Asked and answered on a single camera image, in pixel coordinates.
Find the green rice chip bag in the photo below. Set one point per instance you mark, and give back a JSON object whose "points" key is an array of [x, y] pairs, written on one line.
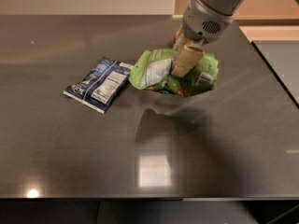
{"points": [[152, 72]]}

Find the blue chip bag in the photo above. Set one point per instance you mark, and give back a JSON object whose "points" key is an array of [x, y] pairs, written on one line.
{"points": [[99, 88]]}

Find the red apple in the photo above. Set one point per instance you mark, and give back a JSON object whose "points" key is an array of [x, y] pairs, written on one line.
{"points": [[175, 39]]}

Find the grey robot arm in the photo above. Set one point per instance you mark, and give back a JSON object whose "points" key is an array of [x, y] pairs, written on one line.
{"points": [[225, 7]]}

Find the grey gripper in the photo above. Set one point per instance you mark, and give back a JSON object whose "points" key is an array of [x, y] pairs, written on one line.
{"points": [[202, 23]]}

